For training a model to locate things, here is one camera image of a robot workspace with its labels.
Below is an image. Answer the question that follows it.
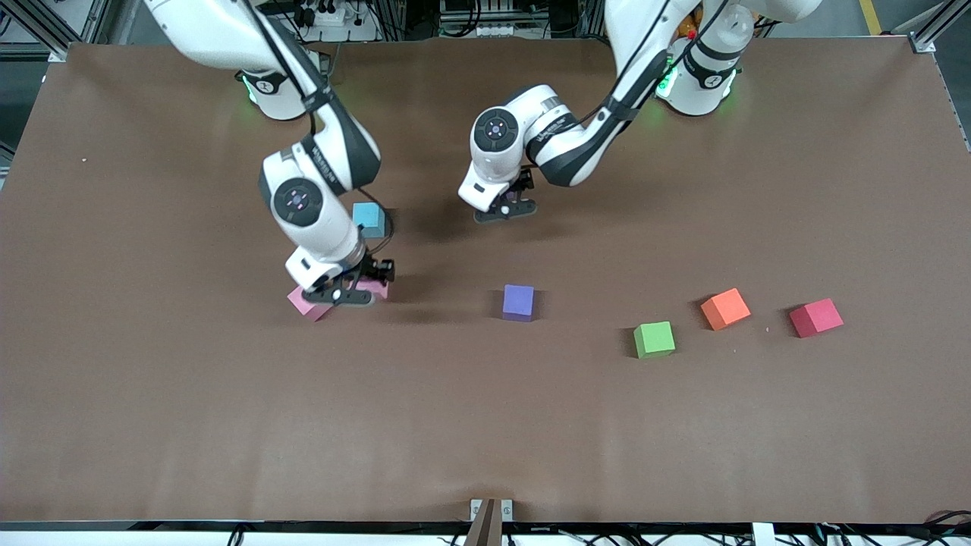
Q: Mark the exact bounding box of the cyan foam block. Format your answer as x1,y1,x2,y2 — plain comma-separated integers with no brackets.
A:
353,202,386,239

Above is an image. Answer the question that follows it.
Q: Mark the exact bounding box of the purple foam block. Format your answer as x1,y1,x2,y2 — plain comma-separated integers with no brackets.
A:
501,284,535,323

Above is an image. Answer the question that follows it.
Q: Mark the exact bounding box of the green foam block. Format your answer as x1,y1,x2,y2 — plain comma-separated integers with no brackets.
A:
633,321,677,359

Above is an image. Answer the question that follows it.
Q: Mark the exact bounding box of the white power strip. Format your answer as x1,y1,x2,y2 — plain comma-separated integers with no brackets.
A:
292,0,380,43

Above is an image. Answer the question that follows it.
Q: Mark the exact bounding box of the orange foam block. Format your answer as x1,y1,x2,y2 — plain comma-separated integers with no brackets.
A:
699,287,752,331

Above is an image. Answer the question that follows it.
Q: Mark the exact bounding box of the red foam block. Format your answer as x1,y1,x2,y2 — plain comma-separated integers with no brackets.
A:
788,298,844,339

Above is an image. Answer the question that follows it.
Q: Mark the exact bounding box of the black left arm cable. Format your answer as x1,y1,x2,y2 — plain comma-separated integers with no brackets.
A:
573,0,733,130

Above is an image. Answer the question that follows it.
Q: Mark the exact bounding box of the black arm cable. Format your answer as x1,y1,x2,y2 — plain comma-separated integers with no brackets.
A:
241,0,395,255
573,0,733,130

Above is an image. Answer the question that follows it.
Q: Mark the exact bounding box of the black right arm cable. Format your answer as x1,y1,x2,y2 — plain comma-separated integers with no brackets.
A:
241,0,395,255

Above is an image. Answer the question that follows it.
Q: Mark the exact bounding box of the silver metal bracket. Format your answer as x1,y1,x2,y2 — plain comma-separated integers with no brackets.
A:
470,498,514,524

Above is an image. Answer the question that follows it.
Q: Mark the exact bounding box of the brown camera post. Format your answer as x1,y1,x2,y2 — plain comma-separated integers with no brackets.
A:
464,498,496,546

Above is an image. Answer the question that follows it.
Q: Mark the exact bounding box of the aluminium frame profile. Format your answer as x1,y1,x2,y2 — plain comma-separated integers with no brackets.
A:
903,0,971,55
0,0,115,63

